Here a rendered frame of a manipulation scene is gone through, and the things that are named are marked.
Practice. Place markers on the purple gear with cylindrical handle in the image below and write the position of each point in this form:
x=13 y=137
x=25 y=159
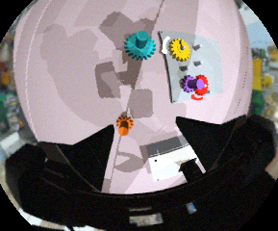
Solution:
x=190 y=84

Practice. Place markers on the orange gear with cylindrical handle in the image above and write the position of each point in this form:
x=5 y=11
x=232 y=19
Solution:
x=124 y=123

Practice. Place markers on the teal gear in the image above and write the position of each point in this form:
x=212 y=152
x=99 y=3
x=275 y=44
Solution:
x=140 y=46

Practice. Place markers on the red curved arrow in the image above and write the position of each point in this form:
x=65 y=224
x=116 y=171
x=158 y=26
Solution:
x=196 y=98

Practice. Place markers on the red gear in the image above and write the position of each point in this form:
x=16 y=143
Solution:
x=201 y=91

